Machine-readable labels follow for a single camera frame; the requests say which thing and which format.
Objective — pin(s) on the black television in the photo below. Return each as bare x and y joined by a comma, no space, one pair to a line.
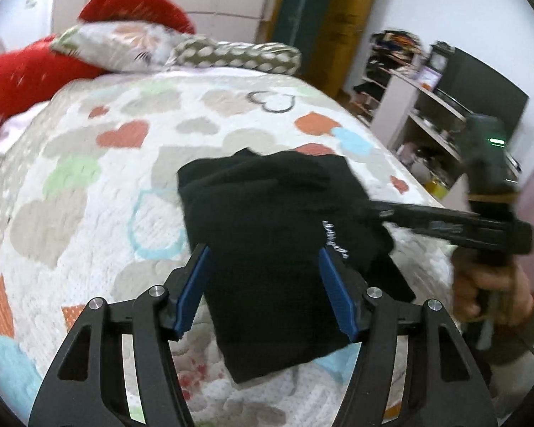
480,84

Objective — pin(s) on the black pants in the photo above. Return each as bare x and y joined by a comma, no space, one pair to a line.
258,213

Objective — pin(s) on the white shelf unit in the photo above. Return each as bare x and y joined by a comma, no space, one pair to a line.
394,102

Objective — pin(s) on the heart patterned quilt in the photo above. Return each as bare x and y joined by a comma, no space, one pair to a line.
93,195

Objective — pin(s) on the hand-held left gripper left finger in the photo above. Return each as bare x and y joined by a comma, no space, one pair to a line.
191,284

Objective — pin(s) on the person's right hand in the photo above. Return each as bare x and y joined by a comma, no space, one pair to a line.
507,289

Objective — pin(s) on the dark ornate mantel clock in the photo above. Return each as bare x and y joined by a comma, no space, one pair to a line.
440,55

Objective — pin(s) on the wooden door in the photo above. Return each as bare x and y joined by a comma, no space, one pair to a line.
347,22

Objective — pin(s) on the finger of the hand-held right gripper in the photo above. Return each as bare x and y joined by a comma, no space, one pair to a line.
409,215

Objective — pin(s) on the olive bolster with white print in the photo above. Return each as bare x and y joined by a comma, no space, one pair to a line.
236,55

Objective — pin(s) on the floral grey pillow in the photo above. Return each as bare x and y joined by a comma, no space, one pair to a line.
111,44

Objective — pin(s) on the red pillow with star print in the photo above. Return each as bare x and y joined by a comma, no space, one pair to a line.
22,80

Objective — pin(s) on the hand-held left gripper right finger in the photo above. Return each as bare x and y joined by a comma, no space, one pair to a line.
338,293

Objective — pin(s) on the red pillow with gold print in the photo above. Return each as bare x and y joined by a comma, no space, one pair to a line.
138,6

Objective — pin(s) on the shoe rack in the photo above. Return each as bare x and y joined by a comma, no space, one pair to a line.
382,66

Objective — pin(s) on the yellow bottle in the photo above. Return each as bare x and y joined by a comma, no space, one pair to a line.
436,188

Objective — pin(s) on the green door curtain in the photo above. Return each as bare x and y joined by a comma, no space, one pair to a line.
300,18

